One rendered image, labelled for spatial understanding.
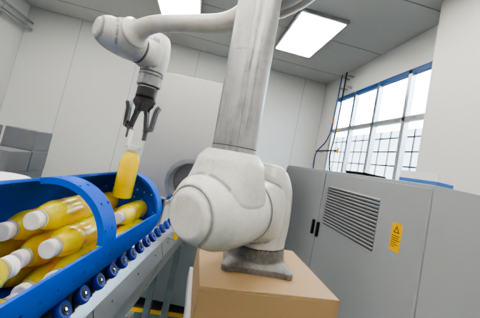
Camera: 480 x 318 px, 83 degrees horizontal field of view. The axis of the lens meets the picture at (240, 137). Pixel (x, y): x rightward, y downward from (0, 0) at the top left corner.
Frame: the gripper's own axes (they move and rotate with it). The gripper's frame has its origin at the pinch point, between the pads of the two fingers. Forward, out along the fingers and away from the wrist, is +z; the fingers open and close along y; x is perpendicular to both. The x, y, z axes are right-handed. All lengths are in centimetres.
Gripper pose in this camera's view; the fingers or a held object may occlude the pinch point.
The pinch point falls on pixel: (135, 139)
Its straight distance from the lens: 109.7
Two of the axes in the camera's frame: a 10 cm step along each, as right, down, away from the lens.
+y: -9.8, -2.0, 0.3
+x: -0.1, -1.0, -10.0
